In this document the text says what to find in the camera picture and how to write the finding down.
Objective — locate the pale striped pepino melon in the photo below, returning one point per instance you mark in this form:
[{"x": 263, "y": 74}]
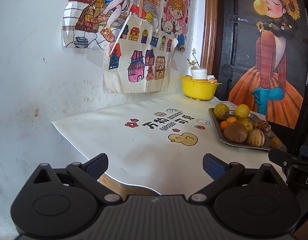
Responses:
[{"x": 255, "y": 138}]

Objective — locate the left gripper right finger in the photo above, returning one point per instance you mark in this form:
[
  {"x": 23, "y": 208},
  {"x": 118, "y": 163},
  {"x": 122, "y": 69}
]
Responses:
[{"x": 224, "y": 176}]

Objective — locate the yellow plastic bowl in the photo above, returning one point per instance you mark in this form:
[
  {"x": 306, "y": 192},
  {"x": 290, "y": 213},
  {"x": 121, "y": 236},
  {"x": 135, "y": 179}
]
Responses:
[{"x": 197, "y": 89}]

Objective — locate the girl with teddy drawing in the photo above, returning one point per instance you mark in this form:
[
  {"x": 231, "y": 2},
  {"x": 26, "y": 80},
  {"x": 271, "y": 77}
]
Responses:
[{"x": 175, "y": 20}]

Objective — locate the brown longan fruit front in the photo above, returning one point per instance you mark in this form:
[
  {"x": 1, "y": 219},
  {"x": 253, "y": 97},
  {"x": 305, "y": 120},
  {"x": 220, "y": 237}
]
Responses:
[{"x": 275, "y": 142}]

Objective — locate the small orange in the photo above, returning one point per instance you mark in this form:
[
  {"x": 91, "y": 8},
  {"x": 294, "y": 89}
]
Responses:
[
  {"x": 231, "y": 119},
  {"x": 223, "y": 125}
]

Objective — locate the colourful houses drawing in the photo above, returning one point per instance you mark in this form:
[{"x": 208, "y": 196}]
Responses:
[{"x": 139, "y": 61}]

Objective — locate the yellow lemon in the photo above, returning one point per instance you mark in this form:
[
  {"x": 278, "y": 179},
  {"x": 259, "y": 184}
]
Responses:
[{"x": 242, "y": 111}]

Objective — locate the white jar with flowers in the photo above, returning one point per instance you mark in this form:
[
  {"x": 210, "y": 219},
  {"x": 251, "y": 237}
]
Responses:
[{"x": 197, "y": 72}]

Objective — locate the brown wooden door frame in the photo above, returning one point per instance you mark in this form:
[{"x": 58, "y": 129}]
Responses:
[{"x": 209, "y": 34}]

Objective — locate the boy with fan drawing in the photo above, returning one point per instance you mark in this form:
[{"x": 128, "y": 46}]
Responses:
[{"x": 98, "y": 23}]

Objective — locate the brown kiwi fruit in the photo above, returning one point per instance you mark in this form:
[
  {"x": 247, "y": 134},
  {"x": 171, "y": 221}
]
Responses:
[{"x": 235, "y": 132}]

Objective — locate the striped melon in bowl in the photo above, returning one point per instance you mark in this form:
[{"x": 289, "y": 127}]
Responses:
[{"x": 213, "y": 80}]

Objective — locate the girl in orange dress poster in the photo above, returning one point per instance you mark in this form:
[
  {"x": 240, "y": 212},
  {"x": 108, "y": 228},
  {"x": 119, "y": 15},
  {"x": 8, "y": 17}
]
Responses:
[{"x": 271, "y": 63}]

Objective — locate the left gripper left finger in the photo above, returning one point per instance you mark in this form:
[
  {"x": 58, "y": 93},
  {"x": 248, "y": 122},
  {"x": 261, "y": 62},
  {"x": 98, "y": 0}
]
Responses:
[{"x": 86, "y": 177}]

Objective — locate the purple striped pepino melon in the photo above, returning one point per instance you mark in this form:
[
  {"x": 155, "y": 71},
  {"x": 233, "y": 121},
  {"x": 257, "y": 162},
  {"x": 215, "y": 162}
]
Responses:
[{"x": 262, "y": 125}]

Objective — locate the metal baking tray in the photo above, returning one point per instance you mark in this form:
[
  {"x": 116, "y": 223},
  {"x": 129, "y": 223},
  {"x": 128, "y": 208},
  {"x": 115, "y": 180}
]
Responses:
[{"x": 266, "y": 147}]

